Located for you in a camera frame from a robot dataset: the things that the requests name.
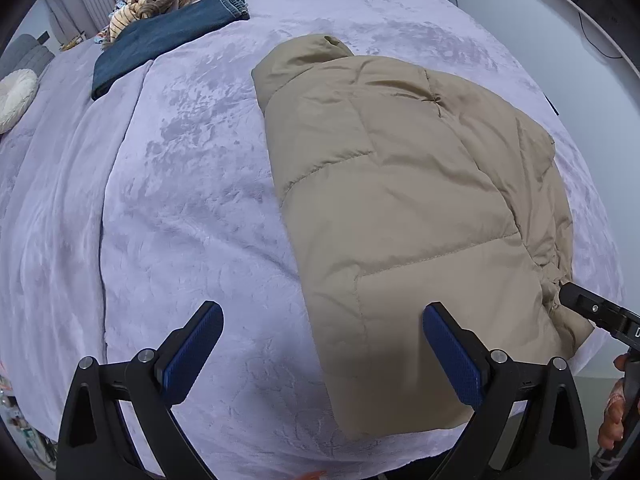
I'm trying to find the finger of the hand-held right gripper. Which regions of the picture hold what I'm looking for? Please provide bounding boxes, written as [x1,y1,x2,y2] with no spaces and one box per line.
[558,282,621,333]

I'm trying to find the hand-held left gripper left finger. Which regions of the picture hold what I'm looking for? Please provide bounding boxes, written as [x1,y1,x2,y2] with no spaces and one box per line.
[57,301,224,480]

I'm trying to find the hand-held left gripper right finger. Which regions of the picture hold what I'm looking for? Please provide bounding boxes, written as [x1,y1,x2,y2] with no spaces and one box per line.
[422,301,592,480]

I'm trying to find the beige puffer jacket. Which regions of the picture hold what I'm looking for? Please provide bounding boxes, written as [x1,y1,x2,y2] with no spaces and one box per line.
[251,34,595,442]

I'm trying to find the person's right hand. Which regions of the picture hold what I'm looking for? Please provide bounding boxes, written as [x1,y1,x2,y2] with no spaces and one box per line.
[597,354,628,453]

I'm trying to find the lavender plush blanket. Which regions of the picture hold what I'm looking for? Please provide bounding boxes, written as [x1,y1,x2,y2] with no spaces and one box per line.
[0,0,626,480]

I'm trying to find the round white cushion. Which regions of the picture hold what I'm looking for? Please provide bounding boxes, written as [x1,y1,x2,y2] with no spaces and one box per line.
[0,69,40,135]

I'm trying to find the blue jeans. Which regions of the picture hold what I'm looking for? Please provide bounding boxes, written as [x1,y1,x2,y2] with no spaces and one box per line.
[91,0,251,102]

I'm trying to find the grey padded headboard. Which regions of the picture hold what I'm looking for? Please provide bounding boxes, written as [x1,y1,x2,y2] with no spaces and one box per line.
[0,34,55,86]

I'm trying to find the black television cable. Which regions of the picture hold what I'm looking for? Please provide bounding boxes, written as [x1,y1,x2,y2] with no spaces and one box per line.
[577,10,623,60]

